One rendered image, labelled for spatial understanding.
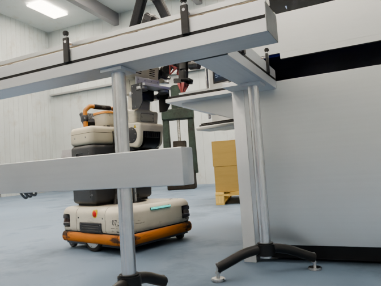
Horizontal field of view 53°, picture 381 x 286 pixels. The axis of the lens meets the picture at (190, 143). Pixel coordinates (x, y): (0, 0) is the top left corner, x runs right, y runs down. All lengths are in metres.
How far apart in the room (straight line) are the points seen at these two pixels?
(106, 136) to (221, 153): 2.55
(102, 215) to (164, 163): 1.28
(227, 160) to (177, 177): 3.77
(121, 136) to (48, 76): 0.38
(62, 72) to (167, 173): 0.55
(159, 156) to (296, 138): 0.85
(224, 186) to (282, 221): 3.08
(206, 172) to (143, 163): 10.65
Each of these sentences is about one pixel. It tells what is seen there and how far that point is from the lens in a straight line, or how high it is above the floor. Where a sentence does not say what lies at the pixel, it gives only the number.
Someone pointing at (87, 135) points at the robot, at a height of 0.74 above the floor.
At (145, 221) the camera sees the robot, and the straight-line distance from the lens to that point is 2.39.
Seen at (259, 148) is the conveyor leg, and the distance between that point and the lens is 1.69.
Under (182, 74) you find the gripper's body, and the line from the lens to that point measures 2.23.
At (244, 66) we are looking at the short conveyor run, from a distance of 1.44.
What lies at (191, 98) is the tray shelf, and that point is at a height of 0.86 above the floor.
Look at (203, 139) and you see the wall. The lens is 11.92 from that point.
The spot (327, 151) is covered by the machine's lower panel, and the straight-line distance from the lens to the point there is 1.85.
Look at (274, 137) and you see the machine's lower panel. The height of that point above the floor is 0.61.
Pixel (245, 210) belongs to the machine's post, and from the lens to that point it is 1.95.
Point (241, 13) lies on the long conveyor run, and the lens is 1.15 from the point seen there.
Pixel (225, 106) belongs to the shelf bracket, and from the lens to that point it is 2.09.
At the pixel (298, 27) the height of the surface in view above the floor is 1.12.
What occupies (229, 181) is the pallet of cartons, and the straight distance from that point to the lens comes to 4.94.
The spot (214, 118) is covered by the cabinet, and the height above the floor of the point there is 0.89.
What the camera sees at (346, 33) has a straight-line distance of 1.93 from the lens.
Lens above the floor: 0.48
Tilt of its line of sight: 4 degrees up
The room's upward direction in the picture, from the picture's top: 4 degrees counter-clockwise
